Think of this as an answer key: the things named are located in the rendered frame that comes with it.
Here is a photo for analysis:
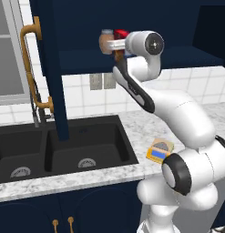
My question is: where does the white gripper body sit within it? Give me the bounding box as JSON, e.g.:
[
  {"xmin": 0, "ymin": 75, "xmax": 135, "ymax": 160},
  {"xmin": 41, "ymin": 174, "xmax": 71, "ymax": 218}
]
[{"xmin": 106, "ymin": 38, "xmax": 128, "ymax": 52}]

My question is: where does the navy base cabinet door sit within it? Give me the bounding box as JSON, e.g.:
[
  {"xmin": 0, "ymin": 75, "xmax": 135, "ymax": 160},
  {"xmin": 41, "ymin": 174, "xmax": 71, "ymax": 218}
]
[
  {"xmin": 57, "ymin": 181, "xmax": 142, "ymax": 233},
  {"xmin": 0, "ymin": 194, "xmax": 62, "ymax": 233}
]

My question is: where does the brown jar with grey lid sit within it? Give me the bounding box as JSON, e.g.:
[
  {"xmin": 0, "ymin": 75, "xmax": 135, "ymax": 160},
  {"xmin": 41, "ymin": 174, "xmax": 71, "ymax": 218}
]
[{"xmin": 98, "ymin": 28, "xmax": 115, "ymax": 56}]

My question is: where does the dark grey tap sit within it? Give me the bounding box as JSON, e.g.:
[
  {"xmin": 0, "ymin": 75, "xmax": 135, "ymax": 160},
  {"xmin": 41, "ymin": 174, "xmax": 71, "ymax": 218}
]
[{"xmin": 29, "ymin": 89, "xmax": 56, "ymax": 128}]

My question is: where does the black double sink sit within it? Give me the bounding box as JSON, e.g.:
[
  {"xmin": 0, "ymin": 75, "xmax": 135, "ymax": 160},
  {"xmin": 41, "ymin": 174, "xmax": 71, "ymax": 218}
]
[{"xmin": 0, "ymin": 114, "xmax": 140, "ymax": 185}]

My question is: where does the white framed window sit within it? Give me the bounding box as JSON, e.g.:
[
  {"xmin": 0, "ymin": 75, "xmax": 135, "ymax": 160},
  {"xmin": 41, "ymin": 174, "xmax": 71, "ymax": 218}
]
[{"xmin": 0, "ymin": 0, "xmax": 32, "ymax": 106}]

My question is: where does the grey wall outlet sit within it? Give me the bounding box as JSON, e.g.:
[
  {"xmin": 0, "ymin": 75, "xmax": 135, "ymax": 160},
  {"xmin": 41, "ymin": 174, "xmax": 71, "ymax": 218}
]
[
  {"xmin": 103, "ymin": 72, "xmax": 118, "ymax": 90},
  {"xmin": 89, "ymin": 73, "xmax": 103, "ymax": 91}
]

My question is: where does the navy wall cabinet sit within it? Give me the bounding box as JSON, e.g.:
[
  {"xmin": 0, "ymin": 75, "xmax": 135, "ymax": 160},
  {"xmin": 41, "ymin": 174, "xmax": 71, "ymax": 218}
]
[{"xmin": 51, "ymin": 0, "xmax": 225, "ymax": 76}]

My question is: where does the brass cabinet door handle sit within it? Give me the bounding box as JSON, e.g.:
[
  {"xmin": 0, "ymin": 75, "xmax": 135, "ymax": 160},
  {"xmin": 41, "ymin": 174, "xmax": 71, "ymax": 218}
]
[{"xmin": 19, "ymin": 15, "xmax": 55, "ymax": 114}]

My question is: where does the brass base cabinet handle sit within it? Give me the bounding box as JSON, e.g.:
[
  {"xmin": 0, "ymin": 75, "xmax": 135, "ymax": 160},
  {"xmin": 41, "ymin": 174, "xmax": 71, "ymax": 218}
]
[
  {"xmin": 66, "ymin": 216, "xmax": 75, "ymax": 233},
  {"xmin": 52, "ymin": 218, "xmax": 59, "ymax": 233}
]

